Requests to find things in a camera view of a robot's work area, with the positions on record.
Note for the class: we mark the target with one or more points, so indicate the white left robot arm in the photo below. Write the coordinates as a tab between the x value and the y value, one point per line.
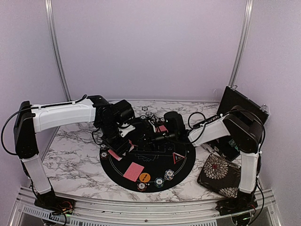
32	119

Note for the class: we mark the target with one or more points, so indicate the red triangular marker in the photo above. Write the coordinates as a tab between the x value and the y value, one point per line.
177	157

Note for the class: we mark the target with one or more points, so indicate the round black poker mat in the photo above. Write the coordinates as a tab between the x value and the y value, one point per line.
155	162

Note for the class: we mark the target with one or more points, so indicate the red playing card deck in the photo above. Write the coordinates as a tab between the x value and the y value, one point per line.
114	155

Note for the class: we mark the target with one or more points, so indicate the red card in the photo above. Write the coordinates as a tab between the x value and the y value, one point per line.
161	128
133	171

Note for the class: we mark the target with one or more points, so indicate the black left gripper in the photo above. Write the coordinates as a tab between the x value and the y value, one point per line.
119	148

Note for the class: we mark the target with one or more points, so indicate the floral fabric pouch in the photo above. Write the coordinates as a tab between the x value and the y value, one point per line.
220	176

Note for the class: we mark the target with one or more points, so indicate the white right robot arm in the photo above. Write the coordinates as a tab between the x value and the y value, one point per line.
245	198

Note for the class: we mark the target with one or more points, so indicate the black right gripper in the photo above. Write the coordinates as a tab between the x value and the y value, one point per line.
152	139

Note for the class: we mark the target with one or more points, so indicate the blue orange chips on marble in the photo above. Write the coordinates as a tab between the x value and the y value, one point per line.
151	116

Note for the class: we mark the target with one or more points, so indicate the red poker chip stack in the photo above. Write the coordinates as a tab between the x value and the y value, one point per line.
104	155

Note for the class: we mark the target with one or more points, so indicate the black white poker chip stack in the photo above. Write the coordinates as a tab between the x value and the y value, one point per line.
103	147

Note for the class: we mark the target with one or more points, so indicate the blue orange chip stack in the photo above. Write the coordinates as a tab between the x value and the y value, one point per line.
169	175

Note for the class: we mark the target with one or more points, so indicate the black poker chip case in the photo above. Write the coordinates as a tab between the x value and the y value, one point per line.
236	129

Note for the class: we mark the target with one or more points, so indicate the orange big blind button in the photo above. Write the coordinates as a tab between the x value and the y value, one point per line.
144	177

